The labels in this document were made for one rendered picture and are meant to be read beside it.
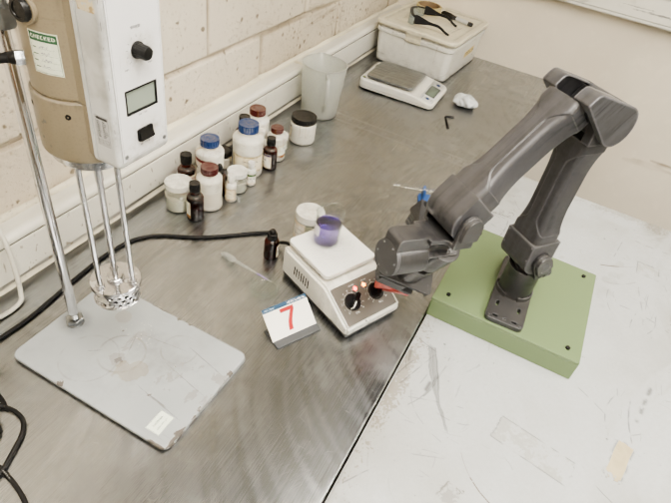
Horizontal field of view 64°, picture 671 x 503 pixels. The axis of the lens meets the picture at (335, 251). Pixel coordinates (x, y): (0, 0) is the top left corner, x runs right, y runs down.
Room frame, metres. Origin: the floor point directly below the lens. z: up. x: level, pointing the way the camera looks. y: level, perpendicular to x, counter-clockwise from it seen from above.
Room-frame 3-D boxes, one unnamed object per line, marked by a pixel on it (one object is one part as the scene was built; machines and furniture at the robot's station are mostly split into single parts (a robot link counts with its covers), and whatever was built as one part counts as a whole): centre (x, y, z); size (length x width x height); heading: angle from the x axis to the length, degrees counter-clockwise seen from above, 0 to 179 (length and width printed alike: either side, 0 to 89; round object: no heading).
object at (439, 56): (2.08, -0.20, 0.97); 0.37 x 0.31 x 0.14; 156
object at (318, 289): (0.75, -0.01, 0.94); 0.22 x 0.13 x 0.08; 46
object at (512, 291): (0.79, -0.35, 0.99); 0.20 x 0.07 x 0.08; 162
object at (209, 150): (1.03, 0.32, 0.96); 0.06 x 0.06 x 0.11
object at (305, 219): (0.88, 0.06, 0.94); 0.06 x 0.06 x 0.08
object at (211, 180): (0.94, 0.29, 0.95); 0.06 x 0.06 x 0.10
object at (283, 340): (0.63, 0.05, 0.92); 0.09 x 0.06 x 0.04; 133
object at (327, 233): (0.79, 0.02, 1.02); 0.06 x 0.05 x 0.08; 156
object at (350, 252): (0.77, 0.01, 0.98); 0.12 x 0.12 x 0.01; 46
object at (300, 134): (1.30, 0.15, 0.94); 0.07 x 0.07 x 0.07
